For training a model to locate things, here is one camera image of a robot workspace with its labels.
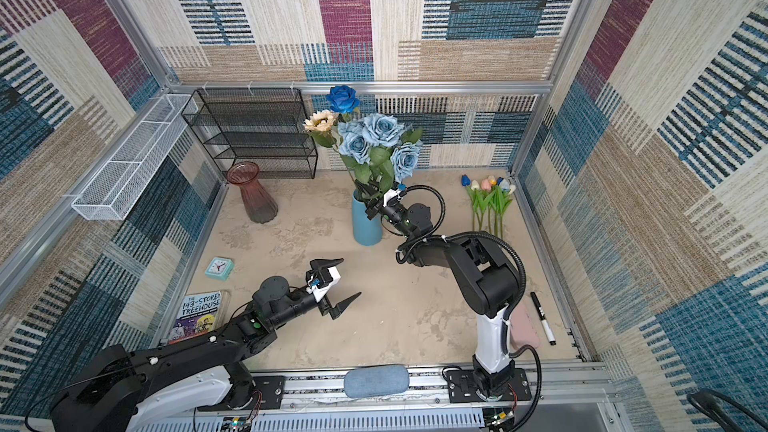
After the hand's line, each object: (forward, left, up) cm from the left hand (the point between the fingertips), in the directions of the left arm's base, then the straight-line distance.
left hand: (349, 271), depth 76 cm
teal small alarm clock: (+10, +42, -16) cm, 46 cm away
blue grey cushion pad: (-22, -4, -14) cm, 26 cm away
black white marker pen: (-10, -53, -16) cm, 56 cm away
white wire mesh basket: (+12, +55, +16) cm, 59 cm away
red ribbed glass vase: (+29, +33, -11) cm, 45 cm away
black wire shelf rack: (+55, +33, +3) cm, 64 cm away
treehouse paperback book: (-5, +43, -16) cm, 46 cm away
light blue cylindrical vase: (+18, -3, -9) cm, 20 cm away
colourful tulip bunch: (+36, -48, -13) cm, 62 cm away
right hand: (+21, -2, +11) cm, 23 cm away
